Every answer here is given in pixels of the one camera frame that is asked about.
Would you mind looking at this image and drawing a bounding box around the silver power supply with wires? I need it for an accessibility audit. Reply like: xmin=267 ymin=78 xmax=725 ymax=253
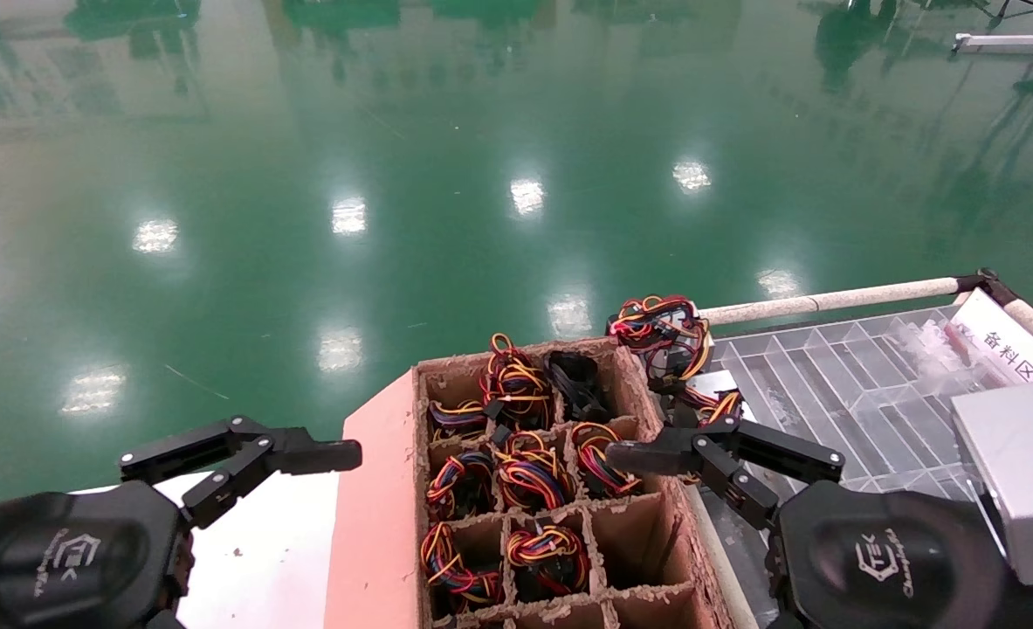
xmin=666 ymin=370 xmax=746 ymax=431

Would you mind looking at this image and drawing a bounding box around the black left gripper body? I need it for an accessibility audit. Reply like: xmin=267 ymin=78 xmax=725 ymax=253
xmin=0 ymin=479 xmax=196 ymax=629

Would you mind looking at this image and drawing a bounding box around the power supply with black cables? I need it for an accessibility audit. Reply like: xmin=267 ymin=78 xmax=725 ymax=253
xmin=544 ymin=349 xmax=613 ymax=425

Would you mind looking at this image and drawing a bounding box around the power supply with red wires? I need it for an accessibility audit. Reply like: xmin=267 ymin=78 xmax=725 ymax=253
xmin=568 ymin=421 xmax=644 ymax=501

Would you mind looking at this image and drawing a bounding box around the black tube corner connector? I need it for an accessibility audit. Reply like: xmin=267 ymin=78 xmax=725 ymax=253
xmin=955 ymin=267 xmax=1019 ymax=307

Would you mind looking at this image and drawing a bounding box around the clear plastic compartment tray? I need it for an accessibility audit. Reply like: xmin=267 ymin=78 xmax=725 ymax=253
xmin=699 ymin=304 xmax=1033 ymax=629

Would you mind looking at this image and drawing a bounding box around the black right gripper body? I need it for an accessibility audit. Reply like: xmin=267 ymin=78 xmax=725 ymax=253
xmin=764 ymin=482 xmax=1020 ymax=629

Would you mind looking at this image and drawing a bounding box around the clear plastic parts bag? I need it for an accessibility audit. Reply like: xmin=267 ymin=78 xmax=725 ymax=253
xmin=896 ymin=319 xmax=997 ymax=387

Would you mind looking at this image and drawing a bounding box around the white metal stand base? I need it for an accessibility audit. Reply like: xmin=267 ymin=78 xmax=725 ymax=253
xmin=953 ymin=0 xmax=1033 ymax=59

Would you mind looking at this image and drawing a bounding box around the power supply with coloured wires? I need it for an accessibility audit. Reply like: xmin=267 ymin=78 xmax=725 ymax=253
xmin=426 ymin=450 xmax=498 ymax=522
xmin=608 ymin=294 xmax=714 ymax=391
xmin=479 ymin=332 xmax=559 ymax=429
xmin=420 ymin=522 xmax=506 ymax=617
xmin=492 ymin=430 xmax=569 ymax=513
xmin=429 ymin=399 xmax=489 ymax=440
xmin=506 ymin=522 xmax=591 ymax=602

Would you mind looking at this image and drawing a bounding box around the brown cardboard divider box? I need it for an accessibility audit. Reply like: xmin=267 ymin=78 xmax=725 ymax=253
xmin=324 ymin=336 xmax=737 ymax=629

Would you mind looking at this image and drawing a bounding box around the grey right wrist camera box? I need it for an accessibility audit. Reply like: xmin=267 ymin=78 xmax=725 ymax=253
xmin=951 ymin=383 xmax=1033 ymax=586

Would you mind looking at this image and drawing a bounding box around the long white frame tube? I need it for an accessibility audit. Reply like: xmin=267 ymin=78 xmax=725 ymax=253
xmin=699 ymin=277 xmax=962 ymax=326

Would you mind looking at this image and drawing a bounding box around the white sign with Chinese text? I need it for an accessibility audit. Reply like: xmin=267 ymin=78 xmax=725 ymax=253
xmin=948 ymin=288 xmax=1033 ymax=413

